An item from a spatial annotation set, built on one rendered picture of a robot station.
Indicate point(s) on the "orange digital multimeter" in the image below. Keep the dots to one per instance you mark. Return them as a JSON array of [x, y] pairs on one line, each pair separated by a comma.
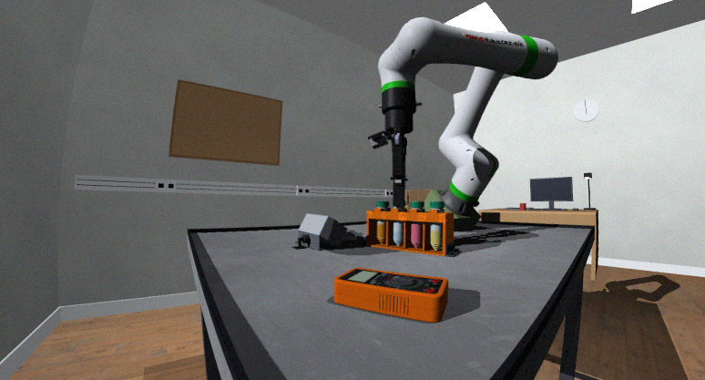
[[417, 297]]

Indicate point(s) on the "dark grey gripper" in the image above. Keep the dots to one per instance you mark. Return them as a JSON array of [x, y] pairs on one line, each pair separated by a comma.
[[399, 122]]

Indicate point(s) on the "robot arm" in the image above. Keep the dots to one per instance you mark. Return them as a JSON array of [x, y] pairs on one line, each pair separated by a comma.
[[424, 41]]

